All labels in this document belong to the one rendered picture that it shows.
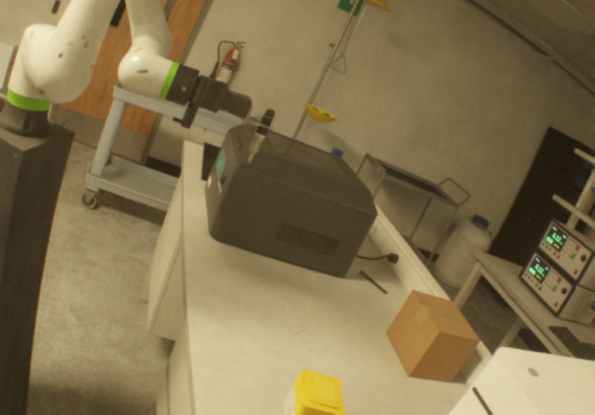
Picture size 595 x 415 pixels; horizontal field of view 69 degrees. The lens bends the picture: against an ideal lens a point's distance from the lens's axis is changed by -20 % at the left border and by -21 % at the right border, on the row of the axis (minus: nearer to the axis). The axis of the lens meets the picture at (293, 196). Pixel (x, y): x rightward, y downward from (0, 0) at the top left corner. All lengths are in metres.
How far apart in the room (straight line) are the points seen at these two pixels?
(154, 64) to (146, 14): 0.14
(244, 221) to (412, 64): 3.51
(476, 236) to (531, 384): 4.85
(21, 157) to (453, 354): 1.19
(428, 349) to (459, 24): 4.06
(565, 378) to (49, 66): 0.94
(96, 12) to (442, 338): 1.12
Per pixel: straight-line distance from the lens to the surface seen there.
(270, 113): 1.24
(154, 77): 1.17
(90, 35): 1.00
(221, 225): 1.59
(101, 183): 3.43
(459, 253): 5.20
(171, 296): 2.17
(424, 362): 1.39
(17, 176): 1.13
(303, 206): 1.60
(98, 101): 4.59
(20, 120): 1.18
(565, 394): 0.36
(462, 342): 1.41
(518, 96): 5.60
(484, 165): 5.55
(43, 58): 1.02
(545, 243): 2.99
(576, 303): 2.85
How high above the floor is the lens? 1.56
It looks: 16 degrees down
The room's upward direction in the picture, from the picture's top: 25 degrees clockwise
